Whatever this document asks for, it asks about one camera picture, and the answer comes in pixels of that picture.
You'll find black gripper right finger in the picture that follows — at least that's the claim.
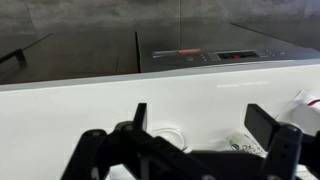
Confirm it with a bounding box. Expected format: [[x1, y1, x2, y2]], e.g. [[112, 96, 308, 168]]
[[244, 103, 320, 180]]

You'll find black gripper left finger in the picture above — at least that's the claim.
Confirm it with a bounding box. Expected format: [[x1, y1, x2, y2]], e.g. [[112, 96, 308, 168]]
[[61, 103, 208, 180]]

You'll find small white plate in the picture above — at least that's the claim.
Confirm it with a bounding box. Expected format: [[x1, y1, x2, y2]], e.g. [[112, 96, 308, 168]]
[[151, 128, 187, 152]]

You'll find printed paper cup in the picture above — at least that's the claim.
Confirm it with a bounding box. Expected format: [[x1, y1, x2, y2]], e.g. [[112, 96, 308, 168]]
[[229, 132, 268, 158]]

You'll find dark wood cabinet door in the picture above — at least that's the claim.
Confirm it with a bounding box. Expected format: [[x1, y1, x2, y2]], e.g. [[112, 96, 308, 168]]
[[0, 31, 139, 84]]

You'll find stainless steel dishwasher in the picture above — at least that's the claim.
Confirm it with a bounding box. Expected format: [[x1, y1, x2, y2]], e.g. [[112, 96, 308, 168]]
[[134, 31, 320, 74]]

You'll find white mug red handle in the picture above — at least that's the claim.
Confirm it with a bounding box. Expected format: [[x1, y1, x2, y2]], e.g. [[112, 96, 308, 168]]
[[275, 89, 320, 136]]

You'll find black cabinet handle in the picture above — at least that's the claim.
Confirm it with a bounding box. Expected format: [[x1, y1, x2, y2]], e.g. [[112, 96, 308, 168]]
[[0, 48, 28, 66]]

